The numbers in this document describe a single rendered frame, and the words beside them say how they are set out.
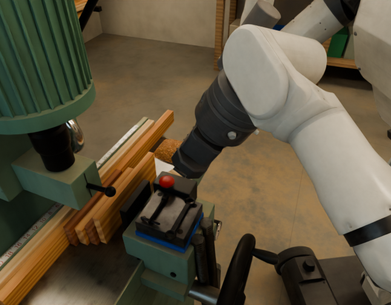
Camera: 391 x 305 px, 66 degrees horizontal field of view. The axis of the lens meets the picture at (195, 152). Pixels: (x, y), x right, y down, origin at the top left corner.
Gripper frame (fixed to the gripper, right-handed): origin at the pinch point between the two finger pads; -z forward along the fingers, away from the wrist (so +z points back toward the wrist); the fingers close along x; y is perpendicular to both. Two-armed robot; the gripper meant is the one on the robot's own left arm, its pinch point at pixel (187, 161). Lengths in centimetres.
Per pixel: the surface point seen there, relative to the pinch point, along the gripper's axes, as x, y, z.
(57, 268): -18.4, 7.1, -25.8
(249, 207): 87, -54, -94
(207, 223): -2.5, -10.1, -7.8
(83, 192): -9.2, 11.4, -13.4
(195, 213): -3.4, -6.9, -6.3
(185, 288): -11.0, -14.4, -17.0
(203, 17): 320, 72, -126
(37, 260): -19.8, 10.6, -23.3
